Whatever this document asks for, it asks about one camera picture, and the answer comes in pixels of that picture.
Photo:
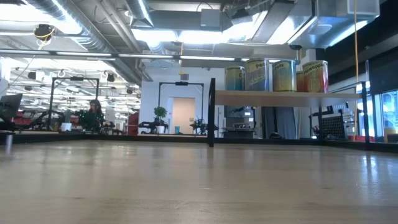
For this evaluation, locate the blue yellow labelled tin can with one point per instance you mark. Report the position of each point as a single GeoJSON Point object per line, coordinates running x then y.
{"type": "Point", "coordinates": [234, 77]}

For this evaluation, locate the blue peas tin can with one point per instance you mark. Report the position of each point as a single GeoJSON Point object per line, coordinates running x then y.
{"type": "Point", "coordinates": [257, 74]}

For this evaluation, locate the blue yellow carrots tin can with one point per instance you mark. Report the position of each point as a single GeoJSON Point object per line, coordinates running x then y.
{"type": "Point", "coordinates": [284, 76]}

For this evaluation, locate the orange red pineapple tin can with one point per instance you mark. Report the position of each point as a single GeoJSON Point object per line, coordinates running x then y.
{"type": "Point", "coordinates": [315, 76]}

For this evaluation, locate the wooden shelf board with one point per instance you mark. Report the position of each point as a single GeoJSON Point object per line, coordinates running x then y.
{"type": "Point", "coordinates": [280, 99]}

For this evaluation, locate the beige door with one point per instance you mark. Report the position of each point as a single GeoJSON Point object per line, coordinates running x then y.
{"type": "Point", "coordinates": [183, 115]}

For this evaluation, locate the blue cup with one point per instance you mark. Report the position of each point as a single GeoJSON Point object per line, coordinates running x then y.
{"type": "Point", "coordinates": [177, 130]}

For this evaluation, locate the grey hanging box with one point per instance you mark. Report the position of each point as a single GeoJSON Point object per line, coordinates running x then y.
{"type": "Point", "coordinates": [184, 76]}

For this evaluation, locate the black workstation with monitor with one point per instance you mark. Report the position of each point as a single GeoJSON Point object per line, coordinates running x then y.
{"type": "Point", "coordinates": [237, 111]}

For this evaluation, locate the tall plant in white pot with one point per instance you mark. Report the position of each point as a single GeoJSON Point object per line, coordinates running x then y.
{"type": "Point", "coordinates": [160, 118]}

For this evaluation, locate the long ceiling light strip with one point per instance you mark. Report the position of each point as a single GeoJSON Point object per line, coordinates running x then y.
{"type": "Point", "coordinates": [205, 58]}

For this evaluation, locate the red cabinet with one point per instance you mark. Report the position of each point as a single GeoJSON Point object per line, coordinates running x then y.
{"type": "Point", "coordinates": [133, 123]}

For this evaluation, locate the black round object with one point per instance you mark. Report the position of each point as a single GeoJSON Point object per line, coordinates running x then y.
{"type": "Point", "coordinates": [275, 136]}

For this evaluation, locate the grey curtain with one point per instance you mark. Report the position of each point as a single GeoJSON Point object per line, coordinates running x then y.
{"type": "Point", "coordinates": [286, 123]}

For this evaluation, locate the grey ceiling box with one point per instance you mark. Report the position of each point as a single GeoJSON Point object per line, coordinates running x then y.
{"type": "Point", "coordinates": [211, 17]}

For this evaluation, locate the person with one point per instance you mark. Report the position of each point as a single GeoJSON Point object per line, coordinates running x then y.
{"type": "Point", "coordinates": [93, 116]}

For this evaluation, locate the small plant in white pot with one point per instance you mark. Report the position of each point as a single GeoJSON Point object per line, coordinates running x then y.
{"type": "Point", "coordinates": [66, 123]}

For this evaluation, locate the black pegboard rack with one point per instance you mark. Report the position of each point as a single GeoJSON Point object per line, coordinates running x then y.
{"type": "Point", "coordinates": [334, 127]}

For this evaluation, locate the red bin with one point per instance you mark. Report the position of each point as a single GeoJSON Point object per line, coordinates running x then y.
{"type": "Point", "coordinates": [360, 138]}

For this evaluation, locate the glass window pane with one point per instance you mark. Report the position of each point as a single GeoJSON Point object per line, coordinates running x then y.
{"type": "Point", "coordinates": [390, 109]}

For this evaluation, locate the black gantry frame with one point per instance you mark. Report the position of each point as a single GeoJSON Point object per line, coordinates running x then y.
{"type": "Point", "coordinates": [182, 83]}
{"type": "Point", "coordinates": [74, 79]}

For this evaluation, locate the black aluminium frame rail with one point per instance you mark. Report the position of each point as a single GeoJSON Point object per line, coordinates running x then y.
{"type": "Point", "coordinates": [124, 138]}

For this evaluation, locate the silver spiral ceiling duct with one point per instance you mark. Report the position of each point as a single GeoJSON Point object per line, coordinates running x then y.
{"type": "Point", "coordinates": [140, 12]}
{"type": "Point", "coordinates": [77, 31]}

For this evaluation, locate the silver rectangular ceiling duct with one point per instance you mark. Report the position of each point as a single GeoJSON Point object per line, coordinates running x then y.
{"type": "Point", "coordinates": [339, 31]}

